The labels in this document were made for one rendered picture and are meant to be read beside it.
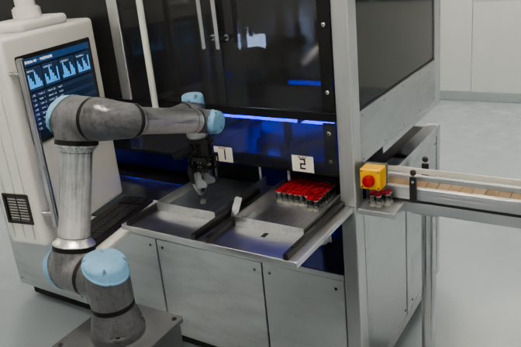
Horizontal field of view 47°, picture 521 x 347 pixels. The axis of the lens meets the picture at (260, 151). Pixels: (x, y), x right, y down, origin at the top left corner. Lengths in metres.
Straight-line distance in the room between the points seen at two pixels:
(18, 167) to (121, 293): 0.77
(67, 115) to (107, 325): 0.56
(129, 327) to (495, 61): 5.41
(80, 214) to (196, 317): 1.21
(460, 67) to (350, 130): 4.74
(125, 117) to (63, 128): 0.17
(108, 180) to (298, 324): 0.97
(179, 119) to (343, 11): 0.60
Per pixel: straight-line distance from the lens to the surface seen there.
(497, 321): 3.09
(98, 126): 1.57
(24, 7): 2.30
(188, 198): 2.27
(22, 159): 2.20
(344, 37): 1.90
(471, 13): 6.53
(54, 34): 2.30
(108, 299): 1.63
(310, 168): 2.08
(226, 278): 2.54
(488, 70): 6.60
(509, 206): 2.03
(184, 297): 2.76
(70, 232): 1.70
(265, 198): 2.15
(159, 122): 1.67
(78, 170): 1.67
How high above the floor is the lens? 1.75
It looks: 19 degrees down
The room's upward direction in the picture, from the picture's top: 6 degrees counter-clockwise
